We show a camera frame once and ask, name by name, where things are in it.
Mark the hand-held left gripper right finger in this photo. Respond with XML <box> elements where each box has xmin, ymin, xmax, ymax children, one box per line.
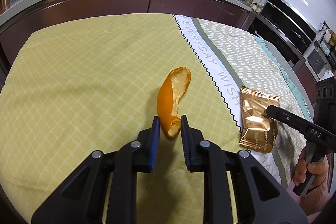
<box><xmin>181</xmin><ymin>115</ymin><xmax>308</xmax><ymax>224</ymax></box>

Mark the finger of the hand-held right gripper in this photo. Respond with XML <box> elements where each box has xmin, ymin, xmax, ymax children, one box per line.
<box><xmin>266</xmin><ymin>105</ymin><xmax>314</xmax><ymax>133</ymax></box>

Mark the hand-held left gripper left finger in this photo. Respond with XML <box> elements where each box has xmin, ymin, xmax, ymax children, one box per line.
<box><xmin>31</xmin><ymin>115</ymin><xmax>160</xmax><ymax>224</ymax></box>

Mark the gold snack wrapper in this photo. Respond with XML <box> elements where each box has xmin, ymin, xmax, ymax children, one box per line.
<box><xmin>238</xmin><ymin>86</ymin><xmax>280</xmax><ymax>154</ymax></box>

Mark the orange peel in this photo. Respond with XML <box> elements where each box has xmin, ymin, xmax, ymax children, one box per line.
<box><xmin>157</xmin><ymin>66</ymin><xmax>192</xmax><ymax>139</ymax></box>

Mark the person's right forearm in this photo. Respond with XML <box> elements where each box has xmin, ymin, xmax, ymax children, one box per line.
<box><xmin>299</xmin><ymin>174</ymin><xmax>332</xmax><ymax>214</ymax></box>

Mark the person's right hand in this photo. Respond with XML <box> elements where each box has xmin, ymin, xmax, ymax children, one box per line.
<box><xmin>293</xmin><ymin>147</ymin><xmax>329</xmax><ymax>186</ymax></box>

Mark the white green patterned blanket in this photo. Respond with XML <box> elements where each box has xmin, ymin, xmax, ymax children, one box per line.
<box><xmin>173</xmin><ymin>14</ymin><xmax>314</xmax><ymax>214</ymax></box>

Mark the black built-in oven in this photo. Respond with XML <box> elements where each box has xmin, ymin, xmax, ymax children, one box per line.
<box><xmin>249</xmin><ymin>0</ymin><xmax>318</xmax><ymax>72</ymax></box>

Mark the yellow quilted blanket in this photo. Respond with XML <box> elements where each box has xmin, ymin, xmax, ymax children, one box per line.
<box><xmin>0</xmin><ymin>13</ymin><xmax>244</xmax><ymax>224</ymax></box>

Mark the kitchen counter with maroon cabinets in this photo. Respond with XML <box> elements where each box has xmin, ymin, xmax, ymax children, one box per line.
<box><xmin>0</xmin><ymin>0</ymin><xmax>252</xmax><ymax>69</ymax></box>

